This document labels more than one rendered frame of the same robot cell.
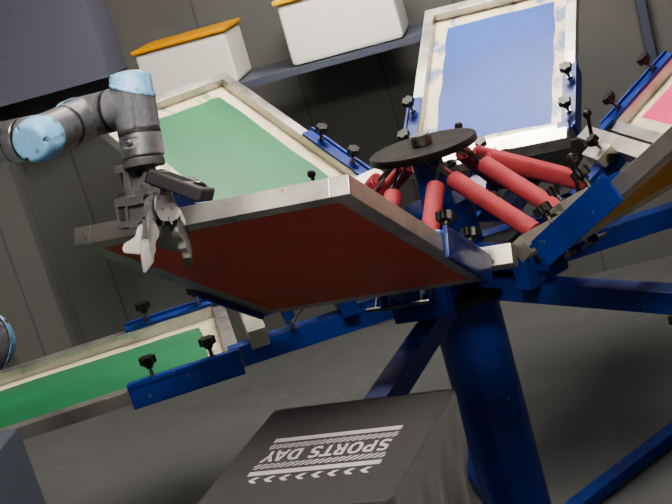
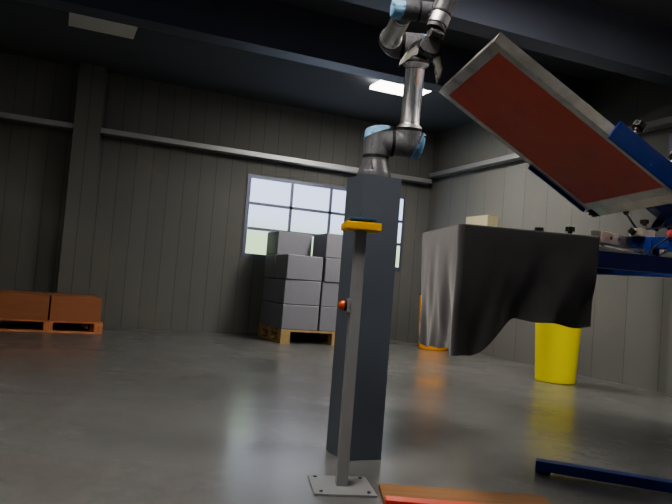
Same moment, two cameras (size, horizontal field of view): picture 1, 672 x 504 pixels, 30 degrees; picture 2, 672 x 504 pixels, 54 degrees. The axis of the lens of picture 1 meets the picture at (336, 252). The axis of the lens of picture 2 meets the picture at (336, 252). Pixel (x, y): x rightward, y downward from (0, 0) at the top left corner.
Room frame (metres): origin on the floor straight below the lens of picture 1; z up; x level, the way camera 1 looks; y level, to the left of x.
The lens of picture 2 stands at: (0.67, -1.56, 0.72)
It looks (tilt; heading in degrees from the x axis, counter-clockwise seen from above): 3 degrees up; 58
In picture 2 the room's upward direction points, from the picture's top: 5 degrees clockwise
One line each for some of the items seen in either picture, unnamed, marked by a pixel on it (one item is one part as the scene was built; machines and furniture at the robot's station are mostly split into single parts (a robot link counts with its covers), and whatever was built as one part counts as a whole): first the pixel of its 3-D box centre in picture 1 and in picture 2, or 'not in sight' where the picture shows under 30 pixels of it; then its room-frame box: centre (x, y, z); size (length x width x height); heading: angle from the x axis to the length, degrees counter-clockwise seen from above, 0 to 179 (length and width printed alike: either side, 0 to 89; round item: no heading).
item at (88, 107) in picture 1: (83, 118); (434, 13); (2.23, 0.36, 1.77); 0.11 x 0.11 x 0.08; 63
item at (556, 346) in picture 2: not in sight; (556, 344); (5.70, 2.51, 0.33); 0.43 x 0.42 x 0.67; 81
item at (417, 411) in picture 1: (326, 450); not in sight; (2.44, 0.13, 0.95); 0.48 x 0.44 x 0.01; 156
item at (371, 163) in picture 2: not in sight; (374, 167); (2.33, 0.82, 1.25); 0.15 x 0.15 x 0.10
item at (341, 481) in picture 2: not in sight; (351, 353); (2.03, 0.45, 0.48); 0.22 x 0.22 x 0.96; 66
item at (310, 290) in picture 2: not in sight; (326, 288); (5.07, 5.61, 0.67); 1.41 x 0.90 x 1.33; 171
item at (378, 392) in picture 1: (399, 376); (631, 262); (2.90, -0.07, 0.89); 1.24 x 0.06 x 0.06; 156
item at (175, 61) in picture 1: (194, 61); not in sight; (5.67, 0.37, 1.55); 0.45 x 0.37 x 0.25; 81
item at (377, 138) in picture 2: not in sight; (378, 141); (2.34, 0.81, 1.37); 0.13 x 0.12 x 0.14; 153
